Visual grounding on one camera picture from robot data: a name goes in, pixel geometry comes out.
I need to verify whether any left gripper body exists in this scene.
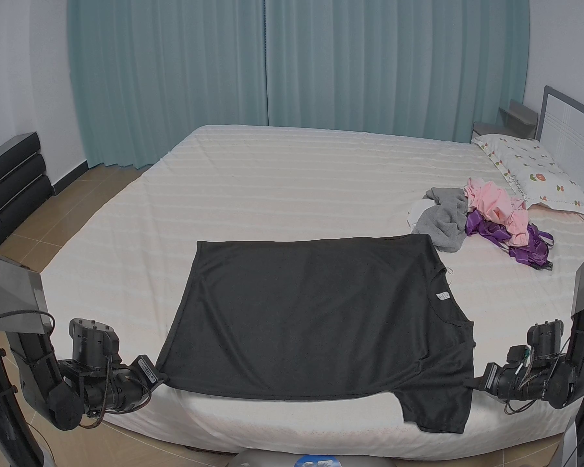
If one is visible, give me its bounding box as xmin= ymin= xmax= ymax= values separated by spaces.
xmin=125 ymin=354 xmax=169 ymax=398

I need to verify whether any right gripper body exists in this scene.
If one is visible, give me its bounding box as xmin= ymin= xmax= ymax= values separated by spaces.
xmin=482 ymin=361 xmax=517 ymax=401

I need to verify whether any black T-shirt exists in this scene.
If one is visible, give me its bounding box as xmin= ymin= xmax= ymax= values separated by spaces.
xmin=154 ymin=233 xmax=477 ymax=435

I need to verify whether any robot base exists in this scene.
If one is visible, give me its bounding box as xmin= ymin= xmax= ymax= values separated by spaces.
xmin=233 ymin=450 xmax=386 ymax=467

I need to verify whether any bed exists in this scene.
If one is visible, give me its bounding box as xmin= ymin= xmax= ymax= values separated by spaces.
xmin=38 ymin=86 xmax=584 ymax=456

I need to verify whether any purple garment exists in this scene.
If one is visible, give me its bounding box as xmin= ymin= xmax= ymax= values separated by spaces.
xmin=464 ymin=209 xmax=556 ymax=269

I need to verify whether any grey garment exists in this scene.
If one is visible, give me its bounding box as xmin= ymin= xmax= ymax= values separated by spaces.
xmin=412 ymin=186 xmax=470 ymax=255

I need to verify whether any pink garment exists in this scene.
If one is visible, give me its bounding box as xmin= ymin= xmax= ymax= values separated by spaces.
xmin=464 ymin=176 xmax=531 ymax=247

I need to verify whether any white garment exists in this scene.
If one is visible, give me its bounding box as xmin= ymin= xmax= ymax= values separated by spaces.
xmin=407 ymin=198 xmax=434 ymax=230

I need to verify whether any white printed pillow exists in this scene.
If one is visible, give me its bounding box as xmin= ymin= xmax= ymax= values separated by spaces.
xmin=470 ymin=133 xmax=584 ymax=216

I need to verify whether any black chest of drawers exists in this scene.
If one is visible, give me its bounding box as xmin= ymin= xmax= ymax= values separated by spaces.
xmin=0 ymin=131 xmax=55 ymax=255

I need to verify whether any grey bedside table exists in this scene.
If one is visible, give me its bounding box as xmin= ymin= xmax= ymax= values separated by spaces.
xmin=471 ymin=99 xmax=539 ymax=140

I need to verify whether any blue-green curtain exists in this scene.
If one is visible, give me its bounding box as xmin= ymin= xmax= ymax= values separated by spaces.
xmin=67 ymin=0 xmax=269 ymax=169
xmin=264 ymin=0 xmax=529 ymax=143

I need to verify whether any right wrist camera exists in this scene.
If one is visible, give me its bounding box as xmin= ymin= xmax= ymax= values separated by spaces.
xmin=505 ymin=344 xmax=531 ymax=371

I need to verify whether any black cable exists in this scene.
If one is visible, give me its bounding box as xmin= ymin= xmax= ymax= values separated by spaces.
xmin=0 ymin=310 xmax=55 ymax=332

